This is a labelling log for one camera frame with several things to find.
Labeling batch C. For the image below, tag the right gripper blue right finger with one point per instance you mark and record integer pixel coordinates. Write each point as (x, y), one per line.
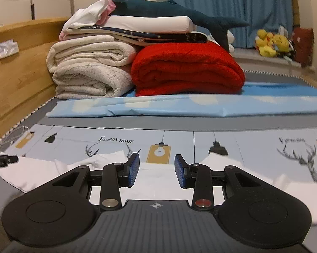
(198, 177)

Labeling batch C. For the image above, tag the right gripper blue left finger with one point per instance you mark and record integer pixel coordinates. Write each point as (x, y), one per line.
(115, 176)

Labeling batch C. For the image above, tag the white long sleeve shirt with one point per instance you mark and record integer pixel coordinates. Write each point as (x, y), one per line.
(154, 182)

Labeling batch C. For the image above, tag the wooden bed headboard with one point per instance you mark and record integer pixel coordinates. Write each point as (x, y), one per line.
(25, 82)

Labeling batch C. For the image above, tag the light blue folded sheet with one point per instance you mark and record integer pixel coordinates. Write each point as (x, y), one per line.
(256, 98)

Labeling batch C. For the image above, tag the red folded blanket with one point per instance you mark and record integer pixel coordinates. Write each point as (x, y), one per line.
(175, 68)

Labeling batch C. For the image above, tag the cream folded blanket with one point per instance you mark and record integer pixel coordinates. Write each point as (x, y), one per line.
(95, 66)

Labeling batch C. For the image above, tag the tissue pack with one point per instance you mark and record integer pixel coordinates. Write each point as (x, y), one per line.
(8, 48)

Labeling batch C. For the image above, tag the white plush toy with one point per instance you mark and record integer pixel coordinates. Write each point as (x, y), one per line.
(231, 40)

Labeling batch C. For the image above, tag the dark patterned folded cloth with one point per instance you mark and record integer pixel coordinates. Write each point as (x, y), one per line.
(135, 37)

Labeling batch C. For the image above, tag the yellow plush toys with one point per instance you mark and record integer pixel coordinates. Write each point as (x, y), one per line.
(271, 45)

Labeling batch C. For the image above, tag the white folded pillow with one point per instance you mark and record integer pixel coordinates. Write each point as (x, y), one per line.
(156, 25)

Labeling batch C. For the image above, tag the white pink folded garment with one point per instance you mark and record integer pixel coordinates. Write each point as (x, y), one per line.
(95, 14)

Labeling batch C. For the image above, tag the dark teal shark plush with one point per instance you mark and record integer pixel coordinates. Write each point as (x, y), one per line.
(217, 26)

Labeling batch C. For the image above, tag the brown plush toy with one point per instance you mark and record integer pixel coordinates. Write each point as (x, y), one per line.
(303, 40)

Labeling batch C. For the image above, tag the blue curtain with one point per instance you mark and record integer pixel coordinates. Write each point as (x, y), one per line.
(260, 14)

